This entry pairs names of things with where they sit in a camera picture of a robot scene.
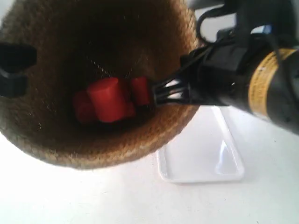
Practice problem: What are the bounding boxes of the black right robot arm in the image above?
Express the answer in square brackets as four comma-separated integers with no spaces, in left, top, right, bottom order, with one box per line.
[152,0,299,134]

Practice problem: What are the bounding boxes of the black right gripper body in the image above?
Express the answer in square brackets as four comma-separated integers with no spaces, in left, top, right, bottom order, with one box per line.
[178,39,255,113]

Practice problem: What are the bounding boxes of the red cylindrical blocks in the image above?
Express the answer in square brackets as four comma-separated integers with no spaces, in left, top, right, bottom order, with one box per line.
[87,77,136,123]

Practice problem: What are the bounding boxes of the brown woven wicker basket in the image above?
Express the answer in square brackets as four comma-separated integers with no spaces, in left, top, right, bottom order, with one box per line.
[0,0,199,169]

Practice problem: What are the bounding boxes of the white rectangular plastic tray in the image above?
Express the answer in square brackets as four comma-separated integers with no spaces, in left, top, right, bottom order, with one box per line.
[157,106,244,183]

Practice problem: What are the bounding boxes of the red plastic cup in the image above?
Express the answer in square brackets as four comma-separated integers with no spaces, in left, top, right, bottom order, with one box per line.
[130,77,150,106]
[72,91,97,124]

